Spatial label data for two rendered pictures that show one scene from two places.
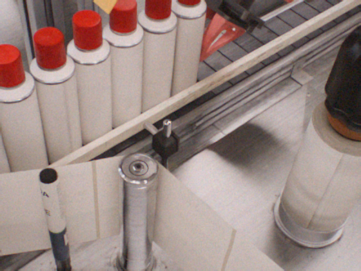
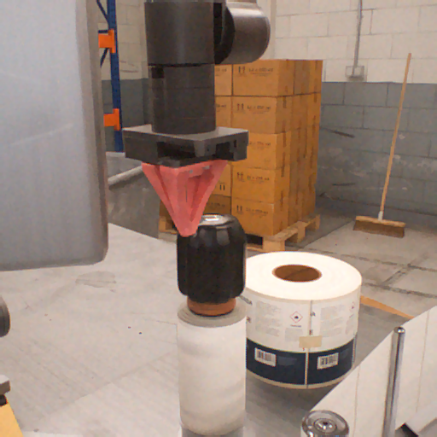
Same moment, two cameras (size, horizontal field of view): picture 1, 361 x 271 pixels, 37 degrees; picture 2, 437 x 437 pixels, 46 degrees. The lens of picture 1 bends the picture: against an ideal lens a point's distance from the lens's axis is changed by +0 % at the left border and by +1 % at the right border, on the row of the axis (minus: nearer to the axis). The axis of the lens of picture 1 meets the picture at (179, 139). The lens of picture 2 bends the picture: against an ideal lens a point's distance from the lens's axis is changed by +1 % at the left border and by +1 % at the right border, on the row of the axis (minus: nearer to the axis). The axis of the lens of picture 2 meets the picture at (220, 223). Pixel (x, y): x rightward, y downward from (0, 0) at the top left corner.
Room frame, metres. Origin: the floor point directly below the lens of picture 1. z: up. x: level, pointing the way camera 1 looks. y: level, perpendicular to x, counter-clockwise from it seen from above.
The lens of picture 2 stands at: (0.39, 0.39, 1.34)
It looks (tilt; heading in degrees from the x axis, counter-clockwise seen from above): 17 degrees down; 270
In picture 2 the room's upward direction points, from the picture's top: straight up
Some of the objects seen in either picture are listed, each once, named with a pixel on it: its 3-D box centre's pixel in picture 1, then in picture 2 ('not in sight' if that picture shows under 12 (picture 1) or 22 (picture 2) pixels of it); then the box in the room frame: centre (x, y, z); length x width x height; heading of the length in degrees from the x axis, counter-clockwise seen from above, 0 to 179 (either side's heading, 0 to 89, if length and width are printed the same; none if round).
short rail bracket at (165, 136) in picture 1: (165, 149); not in sight; (0.48, 0.02, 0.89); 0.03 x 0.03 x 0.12; 46
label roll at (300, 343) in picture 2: not in sight; (294, 313); (0.27, -0.38, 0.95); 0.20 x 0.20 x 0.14
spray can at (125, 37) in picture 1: (123, 67); not in sight; (0.53, 0.09, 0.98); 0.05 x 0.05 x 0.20
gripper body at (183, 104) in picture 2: not in sight; (183, 107); (0.42, -0.08, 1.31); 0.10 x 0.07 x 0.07; 137
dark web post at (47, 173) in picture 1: (57, 227); not in sight; (0.29, 0.11, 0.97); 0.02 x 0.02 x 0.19
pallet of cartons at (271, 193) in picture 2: not in sight; (237, 148); (0.23, -3.86, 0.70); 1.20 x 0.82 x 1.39; 148
